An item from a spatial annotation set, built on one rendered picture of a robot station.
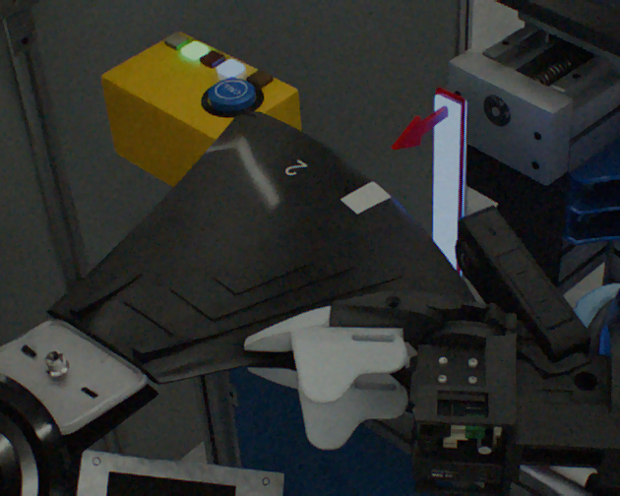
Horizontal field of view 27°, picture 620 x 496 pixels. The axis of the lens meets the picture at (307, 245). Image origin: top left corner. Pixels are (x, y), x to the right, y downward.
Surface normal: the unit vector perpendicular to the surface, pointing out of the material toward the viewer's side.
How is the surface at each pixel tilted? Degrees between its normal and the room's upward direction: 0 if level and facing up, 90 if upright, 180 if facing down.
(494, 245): 9
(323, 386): 6
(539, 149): 90
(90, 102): 90
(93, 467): 50
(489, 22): 0
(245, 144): 7
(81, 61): 90
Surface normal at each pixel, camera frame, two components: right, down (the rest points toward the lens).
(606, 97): 0.68, 0.45
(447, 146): -0.69, 0.51
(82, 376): -0.06, -0.83
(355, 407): -0.07, -0.62
